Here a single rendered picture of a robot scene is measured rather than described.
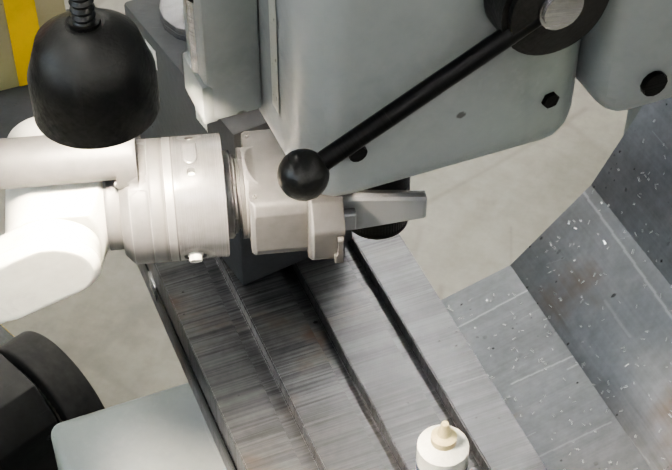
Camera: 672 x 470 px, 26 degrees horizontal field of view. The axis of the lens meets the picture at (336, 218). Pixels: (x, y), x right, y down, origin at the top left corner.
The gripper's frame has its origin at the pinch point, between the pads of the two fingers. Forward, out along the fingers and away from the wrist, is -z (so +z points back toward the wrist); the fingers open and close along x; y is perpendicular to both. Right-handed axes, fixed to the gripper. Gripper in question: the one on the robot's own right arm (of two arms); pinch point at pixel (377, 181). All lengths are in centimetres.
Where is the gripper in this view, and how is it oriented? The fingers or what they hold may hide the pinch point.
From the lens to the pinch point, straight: 104.4
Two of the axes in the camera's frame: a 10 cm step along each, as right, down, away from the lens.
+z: -9.9, 0.9, -1.0
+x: -1.3, -6.9, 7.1
